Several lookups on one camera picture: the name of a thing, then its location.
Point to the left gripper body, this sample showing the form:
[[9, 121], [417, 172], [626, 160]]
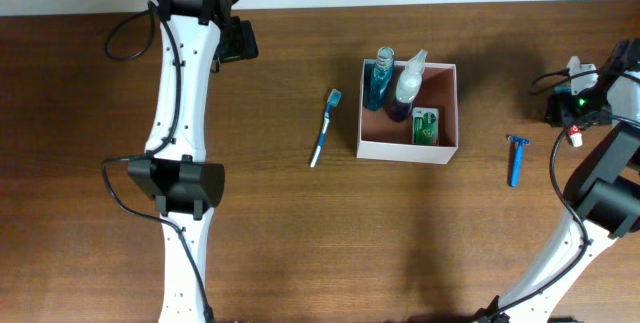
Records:
[[240, 41]]

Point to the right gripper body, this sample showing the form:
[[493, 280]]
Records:
[[558, 109]]

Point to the red green toothpaste tube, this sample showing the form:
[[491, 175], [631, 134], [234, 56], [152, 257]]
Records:
[[566, 100]]

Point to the teal mouthwash bottle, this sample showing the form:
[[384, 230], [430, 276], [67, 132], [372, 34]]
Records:
[[380, 77]]

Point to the green soap box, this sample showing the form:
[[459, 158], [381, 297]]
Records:
[[425, 126]]

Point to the clear spray bottle purple liquid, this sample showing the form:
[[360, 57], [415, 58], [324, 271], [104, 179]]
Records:
[[408, 86]]

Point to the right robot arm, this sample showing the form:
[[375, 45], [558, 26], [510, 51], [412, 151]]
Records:
[[601, 206]]

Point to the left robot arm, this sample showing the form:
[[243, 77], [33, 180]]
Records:
[[197, 37]]

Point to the blue disposable razor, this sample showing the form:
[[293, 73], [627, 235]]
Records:
[[518, 143]]

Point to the blue white toothbrush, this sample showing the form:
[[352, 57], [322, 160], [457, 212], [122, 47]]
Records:
[[332, 102]]

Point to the white box pink interior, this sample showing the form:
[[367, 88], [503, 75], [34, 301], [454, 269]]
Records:
[[381, 138]]

